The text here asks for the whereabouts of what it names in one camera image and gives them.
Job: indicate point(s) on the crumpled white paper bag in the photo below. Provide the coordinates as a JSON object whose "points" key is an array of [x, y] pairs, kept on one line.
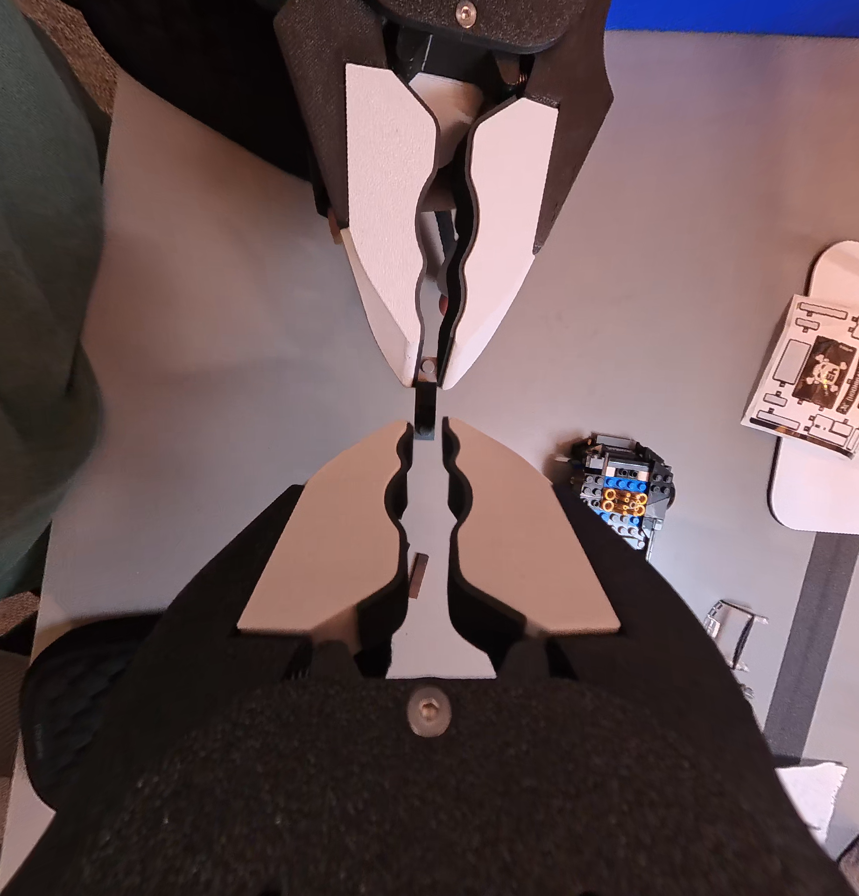
{"points": [[815, 795]]}

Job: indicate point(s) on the person's green garment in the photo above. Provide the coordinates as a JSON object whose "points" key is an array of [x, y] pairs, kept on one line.
{"points": [[31, 280]]}

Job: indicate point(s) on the clear lego windshield piece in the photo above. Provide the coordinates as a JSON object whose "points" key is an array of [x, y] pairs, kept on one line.
{"points": [[735, 623]]}

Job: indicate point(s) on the black lego plate strip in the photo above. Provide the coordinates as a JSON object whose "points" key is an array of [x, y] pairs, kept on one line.
{"points": [[425, 406]]}

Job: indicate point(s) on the lego sticker sheet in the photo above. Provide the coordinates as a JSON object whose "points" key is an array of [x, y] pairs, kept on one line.
{"points": [[815, 371]]}

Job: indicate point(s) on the blue plastic bin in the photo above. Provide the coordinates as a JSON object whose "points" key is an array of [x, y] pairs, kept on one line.
{"points": [[738, 14]]}

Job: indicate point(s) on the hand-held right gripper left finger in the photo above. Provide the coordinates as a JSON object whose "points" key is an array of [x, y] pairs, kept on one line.
{"points": [[332, 553]]}

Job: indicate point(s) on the thin grey lego piece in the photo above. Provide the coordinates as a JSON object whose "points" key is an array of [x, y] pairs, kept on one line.
{"points": [[418, 574]]}

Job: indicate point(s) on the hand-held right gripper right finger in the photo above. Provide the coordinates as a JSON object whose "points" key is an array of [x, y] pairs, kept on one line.
{"points": [[535, 553]]}

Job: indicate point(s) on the lego car model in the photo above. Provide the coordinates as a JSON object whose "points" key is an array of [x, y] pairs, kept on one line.
{"points": [[619, 490]]}

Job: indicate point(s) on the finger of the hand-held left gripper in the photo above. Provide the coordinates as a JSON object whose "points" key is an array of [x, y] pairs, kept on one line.
{"points": [[514, 196], [381, 182]]}

